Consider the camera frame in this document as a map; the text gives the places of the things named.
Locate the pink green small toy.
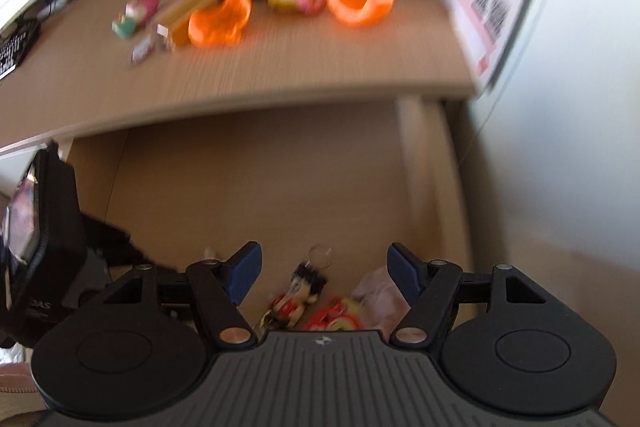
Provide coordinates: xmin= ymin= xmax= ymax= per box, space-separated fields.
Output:
xmin=112 ymin=0 xmax=160 ymax=39

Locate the pink yellow snack packet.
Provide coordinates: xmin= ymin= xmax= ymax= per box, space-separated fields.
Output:
xmin=152 ymin=0 xmax=222 ymax=51

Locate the black keyboard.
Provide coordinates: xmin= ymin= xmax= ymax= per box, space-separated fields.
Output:
xmin=0 ymin=20 xmax=41 ymax=80

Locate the cartoon boy keychain figure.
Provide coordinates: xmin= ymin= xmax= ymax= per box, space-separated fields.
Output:
xmin=257 ymin=244 xmax=333 ymax=334

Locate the red white wrapped lollipop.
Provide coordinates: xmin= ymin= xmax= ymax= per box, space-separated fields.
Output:
xmin=129 ymin=32 xmax=165 ymax=66

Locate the red yellow toy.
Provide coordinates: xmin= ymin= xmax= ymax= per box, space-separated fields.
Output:
xmin=303 ymin=297 xmax=363 ymax=331

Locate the orange plastic cup left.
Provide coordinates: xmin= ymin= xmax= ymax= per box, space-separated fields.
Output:
xmin=188 ymin=0 xmax=253 ymax=48

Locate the pink white plastic bag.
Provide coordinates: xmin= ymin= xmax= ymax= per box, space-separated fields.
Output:
xmin=350 ymin=267 xmax=409 ymax=340

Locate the wooden desk drawer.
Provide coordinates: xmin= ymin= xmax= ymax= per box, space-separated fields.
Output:
xmin=67 ymin=98 xmax=473 ymax=324

